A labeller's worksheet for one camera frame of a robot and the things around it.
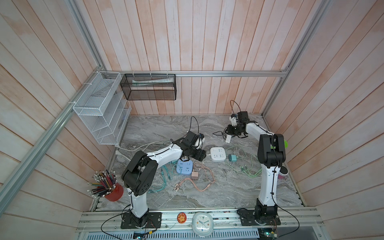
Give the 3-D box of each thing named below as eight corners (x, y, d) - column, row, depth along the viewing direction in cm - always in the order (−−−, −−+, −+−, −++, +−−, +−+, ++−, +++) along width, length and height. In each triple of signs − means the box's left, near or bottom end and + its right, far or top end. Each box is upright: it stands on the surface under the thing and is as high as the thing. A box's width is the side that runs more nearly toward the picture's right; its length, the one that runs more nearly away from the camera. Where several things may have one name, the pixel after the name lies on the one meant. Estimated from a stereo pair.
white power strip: (211, 161, 96) (211, 159, 94) (209, 149, 102) (210, 147, 100) (226, 161, 96) (227, 159, 94) (224, 149, 102) (224, 147, 100)
